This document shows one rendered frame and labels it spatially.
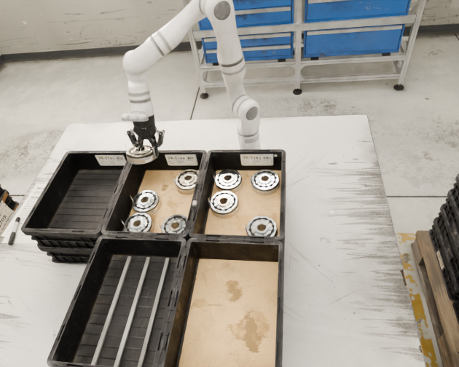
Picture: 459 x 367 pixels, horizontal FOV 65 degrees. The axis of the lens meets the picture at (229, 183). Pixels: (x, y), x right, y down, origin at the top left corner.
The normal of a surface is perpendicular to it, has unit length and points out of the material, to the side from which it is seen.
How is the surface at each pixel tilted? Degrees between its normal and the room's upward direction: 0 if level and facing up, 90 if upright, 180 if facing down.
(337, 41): 90
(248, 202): 0
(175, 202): 0
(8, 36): 90
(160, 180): 0
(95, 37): 90
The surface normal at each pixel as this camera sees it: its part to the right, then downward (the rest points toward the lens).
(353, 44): -0.11, 0.75
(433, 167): -0.12, -0.66
